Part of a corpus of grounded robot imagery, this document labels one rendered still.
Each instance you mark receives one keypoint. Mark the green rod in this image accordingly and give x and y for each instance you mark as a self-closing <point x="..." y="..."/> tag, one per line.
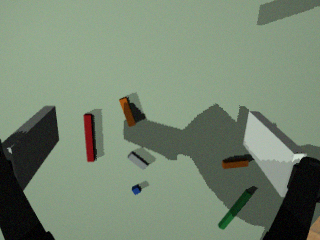
<point x="234" y="210"/>

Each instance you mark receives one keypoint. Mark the red rod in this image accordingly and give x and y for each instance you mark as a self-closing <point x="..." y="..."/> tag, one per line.
<point x="89" y="138"/>

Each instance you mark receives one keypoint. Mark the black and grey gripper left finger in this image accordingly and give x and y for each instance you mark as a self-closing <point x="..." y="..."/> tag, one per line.
<point x="21" y="155"/>

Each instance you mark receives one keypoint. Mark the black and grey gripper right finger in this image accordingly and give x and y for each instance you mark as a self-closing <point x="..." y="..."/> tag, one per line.
<point x="278" y="157"/>

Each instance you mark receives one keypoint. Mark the small blue cube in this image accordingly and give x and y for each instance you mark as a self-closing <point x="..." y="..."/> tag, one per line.
<point x="136" y="189"/>

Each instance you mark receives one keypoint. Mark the orange rod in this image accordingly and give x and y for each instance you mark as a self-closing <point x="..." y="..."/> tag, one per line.
<point x="235" y="163"/>
<point x="127" y="111"/>

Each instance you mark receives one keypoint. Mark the grey rod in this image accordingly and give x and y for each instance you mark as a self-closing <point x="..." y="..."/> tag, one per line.
<point x="137" y="160"/>

